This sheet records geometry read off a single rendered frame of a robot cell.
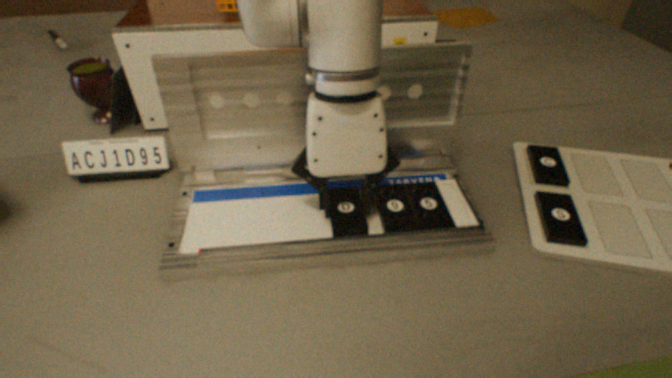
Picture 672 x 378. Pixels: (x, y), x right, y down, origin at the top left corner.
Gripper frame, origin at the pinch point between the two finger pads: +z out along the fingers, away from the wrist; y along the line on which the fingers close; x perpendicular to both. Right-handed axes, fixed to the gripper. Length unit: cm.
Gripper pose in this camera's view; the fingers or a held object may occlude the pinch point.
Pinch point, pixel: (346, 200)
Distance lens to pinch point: 57.0
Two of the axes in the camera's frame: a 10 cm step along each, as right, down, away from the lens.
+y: 9.9, -0.7, 0.8
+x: -1.1, -4.7, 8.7
